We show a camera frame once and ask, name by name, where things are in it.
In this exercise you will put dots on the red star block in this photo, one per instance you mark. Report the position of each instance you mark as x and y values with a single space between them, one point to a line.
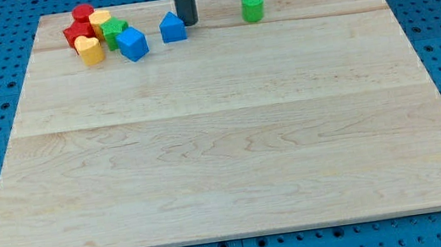
78 29

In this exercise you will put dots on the green star block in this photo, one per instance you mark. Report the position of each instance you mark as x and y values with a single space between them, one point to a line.
112 28

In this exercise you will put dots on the yellow hexagon block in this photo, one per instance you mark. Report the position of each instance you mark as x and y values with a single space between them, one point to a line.
97 18

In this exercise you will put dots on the blue triangle block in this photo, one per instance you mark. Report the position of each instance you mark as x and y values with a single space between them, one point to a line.
172 28

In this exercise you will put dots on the red cylinder block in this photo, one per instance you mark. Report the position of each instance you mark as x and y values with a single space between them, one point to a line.
81 12

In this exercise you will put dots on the blue cube block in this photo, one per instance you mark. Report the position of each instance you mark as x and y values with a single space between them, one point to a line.
132 44

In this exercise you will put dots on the yellow heart block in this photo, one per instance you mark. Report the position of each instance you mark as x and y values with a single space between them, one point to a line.
89 49

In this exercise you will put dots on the green cylinder block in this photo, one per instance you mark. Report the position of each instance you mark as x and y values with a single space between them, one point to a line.
252 10

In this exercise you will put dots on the light wooden board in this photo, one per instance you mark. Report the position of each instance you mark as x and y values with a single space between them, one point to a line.
320 114

